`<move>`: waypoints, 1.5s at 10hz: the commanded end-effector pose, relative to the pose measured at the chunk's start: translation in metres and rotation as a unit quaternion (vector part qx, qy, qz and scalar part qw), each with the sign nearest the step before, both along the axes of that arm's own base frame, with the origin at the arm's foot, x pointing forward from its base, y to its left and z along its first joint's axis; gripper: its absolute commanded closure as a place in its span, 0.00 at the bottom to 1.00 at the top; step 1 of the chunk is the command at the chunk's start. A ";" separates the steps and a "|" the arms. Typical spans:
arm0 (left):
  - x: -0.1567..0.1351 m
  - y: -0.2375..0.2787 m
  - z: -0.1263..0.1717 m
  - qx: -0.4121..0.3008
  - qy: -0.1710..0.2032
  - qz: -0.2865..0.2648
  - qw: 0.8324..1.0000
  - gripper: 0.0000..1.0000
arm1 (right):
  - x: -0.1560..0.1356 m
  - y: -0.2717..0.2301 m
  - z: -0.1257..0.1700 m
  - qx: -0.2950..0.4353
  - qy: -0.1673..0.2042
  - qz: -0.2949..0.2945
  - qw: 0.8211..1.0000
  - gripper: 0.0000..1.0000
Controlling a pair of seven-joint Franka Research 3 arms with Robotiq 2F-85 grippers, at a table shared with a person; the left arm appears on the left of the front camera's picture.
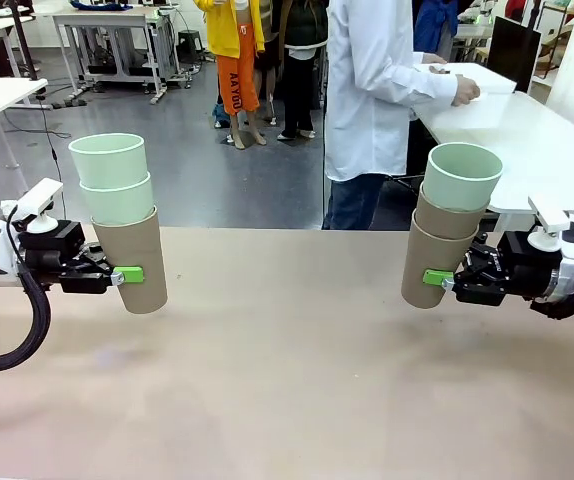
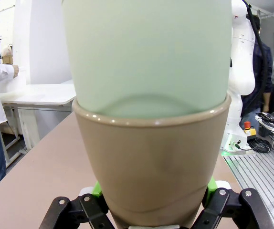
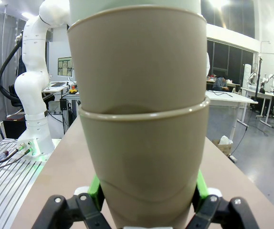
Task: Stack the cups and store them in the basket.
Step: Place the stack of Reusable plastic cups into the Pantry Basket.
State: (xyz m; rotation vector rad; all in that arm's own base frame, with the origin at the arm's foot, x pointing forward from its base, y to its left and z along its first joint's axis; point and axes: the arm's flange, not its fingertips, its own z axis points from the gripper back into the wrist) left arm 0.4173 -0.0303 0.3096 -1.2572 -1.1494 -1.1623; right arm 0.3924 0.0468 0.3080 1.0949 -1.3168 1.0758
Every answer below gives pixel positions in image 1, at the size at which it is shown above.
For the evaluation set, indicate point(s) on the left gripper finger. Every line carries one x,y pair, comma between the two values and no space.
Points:
128,275
96,254

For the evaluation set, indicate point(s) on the large white table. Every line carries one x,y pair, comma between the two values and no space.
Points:
542,145

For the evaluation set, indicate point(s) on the person's left hand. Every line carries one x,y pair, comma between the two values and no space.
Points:
436,59

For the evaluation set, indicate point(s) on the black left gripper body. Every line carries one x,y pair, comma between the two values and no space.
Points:
49,250

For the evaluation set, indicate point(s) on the blue cloth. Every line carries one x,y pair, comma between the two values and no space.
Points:
97,5

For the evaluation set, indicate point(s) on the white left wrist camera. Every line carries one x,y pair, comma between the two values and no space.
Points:
37,200

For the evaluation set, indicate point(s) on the white basket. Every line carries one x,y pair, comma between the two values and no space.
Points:
472,77

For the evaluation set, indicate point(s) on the person in yellow jacket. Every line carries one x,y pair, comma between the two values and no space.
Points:
234,50

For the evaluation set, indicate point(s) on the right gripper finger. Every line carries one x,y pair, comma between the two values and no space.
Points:
437,278
482,257

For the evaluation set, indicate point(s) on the wooden chair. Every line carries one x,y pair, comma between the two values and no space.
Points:
557,40

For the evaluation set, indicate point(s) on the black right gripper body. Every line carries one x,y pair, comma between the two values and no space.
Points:
529,270

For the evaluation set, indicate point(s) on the person in white shirt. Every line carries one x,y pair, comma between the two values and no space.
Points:
367,100

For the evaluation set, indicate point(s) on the blue jacket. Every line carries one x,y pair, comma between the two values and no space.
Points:
434,25

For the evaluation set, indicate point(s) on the person's right hand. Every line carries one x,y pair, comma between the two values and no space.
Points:
467,91

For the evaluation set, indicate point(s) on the brown cup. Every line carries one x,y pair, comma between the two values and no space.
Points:
134,270
442,222
424,255

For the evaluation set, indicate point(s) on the white workbench with shelf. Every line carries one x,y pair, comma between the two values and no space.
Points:
107,22

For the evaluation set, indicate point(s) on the light green cup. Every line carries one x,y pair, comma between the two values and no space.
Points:
109,162
117,202
459,185

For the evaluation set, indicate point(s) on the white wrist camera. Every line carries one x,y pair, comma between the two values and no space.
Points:
547,217
37,200

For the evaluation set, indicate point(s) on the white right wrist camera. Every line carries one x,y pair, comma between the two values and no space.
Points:
547,217

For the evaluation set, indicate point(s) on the black monitor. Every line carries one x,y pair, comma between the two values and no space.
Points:
509,50

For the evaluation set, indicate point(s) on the black pole stand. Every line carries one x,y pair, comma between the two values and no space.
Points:
23,45

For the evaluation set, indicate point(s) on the person's right forearm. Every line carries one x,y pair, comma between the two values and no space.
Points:
432,85

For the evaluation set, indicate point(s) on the person in dark clothes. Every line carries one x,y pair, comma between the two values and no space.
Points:
299,65

